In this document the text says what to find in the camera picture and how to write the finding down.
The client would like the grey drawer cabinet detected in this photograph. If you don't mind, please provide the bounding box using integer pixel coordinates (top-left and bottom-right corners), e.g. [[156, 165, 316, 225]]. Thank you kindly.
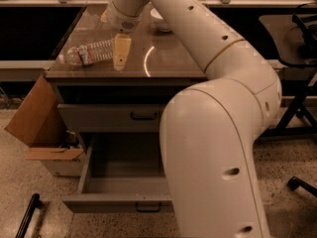
[[46, 6, 206, 156]]

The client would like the grey open bottom drawer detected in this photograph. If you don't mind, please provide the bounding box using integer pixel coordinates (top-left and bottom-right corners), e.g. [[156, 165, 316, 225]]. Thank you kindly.
[[63, 133, 173, 213]]

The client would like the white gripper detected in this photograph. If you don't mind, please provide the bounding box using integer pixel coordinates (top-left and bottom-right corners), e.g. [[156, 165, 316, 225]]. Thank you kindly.
[[100, 4, 142, 70]]

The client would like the grey middle drawer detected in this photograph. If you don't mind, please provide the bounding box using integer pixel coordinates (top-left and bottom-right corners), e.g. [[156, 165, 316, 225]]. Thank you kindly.
[[57, 104, 162, 133]]

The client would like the clear plastic water bottle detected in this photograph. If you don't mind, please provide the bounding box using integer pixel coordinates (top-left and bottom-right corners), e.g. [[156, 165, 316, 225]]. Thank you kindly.
[[59, 40, 113, 66]]

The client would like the brown cardboard box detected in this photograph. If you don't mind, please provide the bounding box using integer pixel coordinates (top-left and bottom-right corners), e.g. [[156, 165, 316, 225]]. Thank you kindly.
[[5, 75, 86, 177]]

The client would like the black foot bottom right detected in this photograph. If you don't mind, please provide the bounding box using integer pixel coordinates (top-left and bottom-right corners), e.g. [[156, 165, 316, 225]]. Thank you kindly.
[[286, 177, 317, 197]]

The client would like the white ceramic bowl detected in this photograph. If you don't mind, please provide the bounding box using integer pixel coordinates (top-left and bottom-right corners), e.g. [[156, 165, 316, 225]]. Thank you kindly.
[[151, 8, 171, 33]]

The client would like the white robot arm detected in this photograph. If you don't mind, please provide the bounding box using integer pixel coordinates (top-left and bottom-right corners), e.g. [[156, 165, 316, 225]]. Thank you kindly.
[[103, 0, 281, 238]]

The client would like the black bar bottom left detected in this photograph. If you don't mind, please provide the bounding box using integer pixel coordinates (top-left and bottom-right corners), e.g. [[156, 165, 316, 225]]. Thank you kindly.
[[15, 193, 41, 238]]

